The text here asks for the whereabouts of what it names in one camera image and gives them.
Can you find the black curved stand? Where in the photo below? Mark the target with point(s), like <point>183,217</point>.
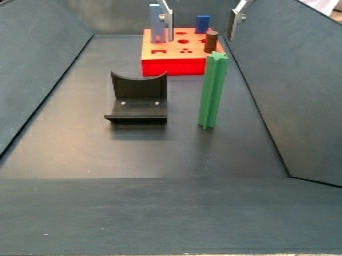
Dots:
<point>140,99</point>

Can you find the red peg board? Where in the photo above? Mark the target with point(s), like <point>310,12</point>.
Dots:
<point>180,57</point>

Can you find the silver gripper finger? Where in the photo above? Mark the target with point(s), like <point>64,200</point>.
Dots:
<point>167,18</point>
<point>236,16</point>

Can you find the green star peg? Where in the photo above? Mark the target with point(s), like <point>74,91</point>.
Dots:
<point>215,70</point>

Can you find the dark blue peg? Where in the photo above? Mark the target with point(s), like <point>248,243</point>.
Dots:
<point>201,24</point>

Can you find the light blue arch block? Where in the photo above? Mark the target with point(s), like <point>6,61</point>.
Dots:
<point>156,15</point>

